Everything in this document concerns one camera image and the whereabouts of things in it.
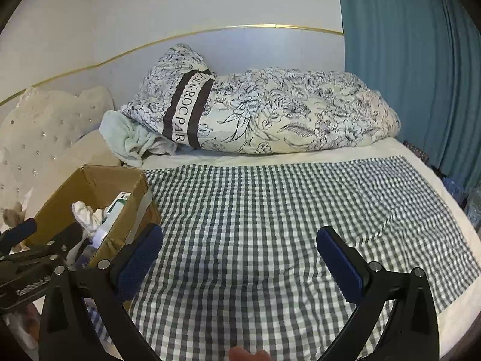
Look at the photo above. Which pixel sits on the white tissue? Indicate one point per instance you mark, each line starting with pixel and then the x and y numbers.
pixel 84 214

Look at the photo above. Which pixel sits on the light green towel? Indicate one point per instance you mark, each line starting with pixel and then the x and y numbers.
pixel 124 135

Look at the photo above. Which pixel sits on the green and white box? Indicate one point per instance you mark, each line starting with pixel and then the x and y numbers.
pixel 118 205

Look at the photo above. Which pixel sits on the beige tufted headboard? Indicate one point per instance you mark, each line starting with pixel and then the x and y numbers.
pixel 45 128

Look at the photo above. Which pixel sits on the teal curtain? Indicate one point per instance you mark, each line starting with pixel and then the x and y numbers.
pixel 406 45

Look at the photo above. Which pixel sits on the grey checkered cloth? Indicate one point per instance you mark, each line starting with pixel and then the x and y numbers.
pixel 263 214

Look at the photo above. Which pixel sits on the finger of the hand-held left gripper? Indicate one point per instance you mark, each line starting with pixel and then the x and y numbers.
pixel 22 229
pixel 69 235

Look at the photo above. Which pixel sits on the clear bluish plastic item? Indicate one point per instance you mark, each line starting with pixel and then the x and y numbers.
pixel 456 191

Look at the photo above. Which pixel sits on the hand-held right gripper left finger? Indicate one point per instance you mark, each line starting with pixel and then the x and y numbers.
pixel 139 259

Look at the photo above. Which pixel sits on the cardboard box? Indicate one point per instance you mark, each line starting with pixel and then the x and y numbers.
pixel 56 203

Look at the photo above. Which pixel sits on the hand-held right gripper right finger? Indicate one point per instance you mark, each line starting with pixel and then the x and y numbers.
pixel 338 267

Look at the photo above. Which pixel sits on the person's right hand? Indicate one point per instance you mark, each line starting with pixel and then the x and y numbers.
pixel 244 355

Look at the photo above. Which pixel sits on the floral printed pillow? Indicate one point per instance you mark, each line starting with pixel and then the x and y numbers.
pixel 282 112

